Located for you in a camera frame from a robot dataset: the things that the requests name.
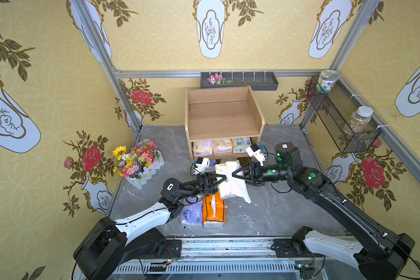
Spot yellow tissue pack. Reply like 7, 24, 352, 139
215, 161, 252, 204

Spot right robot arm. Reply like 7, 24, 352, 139
232, 142, 415, 280

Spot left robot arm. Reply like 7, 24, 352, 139
73, 172, 227, 280

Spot white purple tissue pack bottom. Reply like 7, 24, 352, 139
208, 160, 218, 168

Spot green white tissue pack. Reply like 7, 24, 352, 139
232, 137, 252, 154

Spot cream tissue pack middle-centre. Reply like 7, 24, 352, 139
213, 139, 233, 154

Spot white orange tissue pack middle-left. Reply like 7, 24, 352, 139
192, 140, 214, 157

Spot wooden three-tier shelf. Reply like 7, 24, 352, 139
185, 86, 265, 161

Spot colourful flower bouquet planter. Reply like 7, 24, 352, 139
112, 140, 165, 190

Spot small pink flowers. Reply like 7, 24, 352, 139
207, 73, 234, 85

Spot clear jar with filling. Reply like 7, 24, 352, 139
343, 106, 374, 135

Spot white lidded jar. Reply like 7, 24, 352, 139
316, 70, 340, 93

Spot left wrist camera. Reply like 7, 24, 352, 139
191, 157, 210, 175

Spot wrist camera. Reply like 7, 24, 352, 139
246, 144, 266, 166
191, 157, 210, 175

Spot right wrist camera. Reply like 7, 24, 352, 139
246, 144, 266, 166

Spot metal base rail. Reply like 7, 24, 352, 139
73, 236, 386, 280

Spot grey wall hook rack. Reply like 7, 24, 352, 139
200, 71, 279, 91

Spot black wire wall basket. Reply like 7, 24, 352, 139
308, 77, 381, 154

